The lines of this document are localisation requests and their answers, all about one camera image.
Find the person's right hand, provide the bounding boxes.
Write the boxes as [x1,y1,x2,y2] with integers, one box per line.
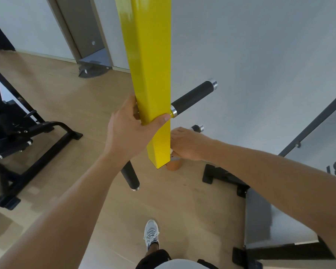
[170,127,217,162]

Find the person's right forearm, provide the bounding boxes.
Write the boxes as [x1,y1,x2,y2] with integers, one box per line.
[204,138,336,269]

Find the person's left forearm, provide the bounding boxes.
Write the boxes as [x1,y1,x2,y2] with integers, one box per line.
[0,153,133,269]

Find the person's leg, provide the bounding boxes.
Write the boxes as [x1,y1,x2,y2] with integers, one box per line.
[145,240,160,257]

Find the black weight bench machine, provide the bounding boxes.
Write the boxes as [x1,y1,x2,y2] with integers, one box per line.
[0,52,83,211]

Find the white shirt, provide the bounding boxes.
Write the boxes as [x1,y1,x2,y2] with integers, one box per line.
[153,259,203,269]

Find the white sneaker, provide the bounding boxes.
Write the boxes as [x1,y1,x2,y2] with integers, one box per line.
[143,219,160,251]

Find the grey metal door threshold plate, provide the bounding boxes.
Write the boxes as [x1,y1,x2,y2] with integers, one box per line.
[78,60,113,78]

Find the black shorts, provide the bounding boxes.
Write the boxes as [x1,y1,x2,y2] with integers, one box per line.
[136,249,219,269]

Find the grey door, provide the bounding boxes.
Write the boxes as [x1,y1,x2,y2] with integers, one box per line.
[46,0,113,67]

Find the person's left hand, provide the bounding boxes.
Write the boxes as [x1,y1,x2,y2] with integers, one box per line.
[104,95,171,166]

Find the yellow square metal beam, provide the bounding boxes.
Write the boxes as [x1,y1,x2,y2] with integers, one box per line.
[114,0,172,169]

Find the long black foam handle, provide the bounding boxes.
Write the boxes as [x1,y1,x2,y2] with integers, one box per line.
[170,78,218,119]

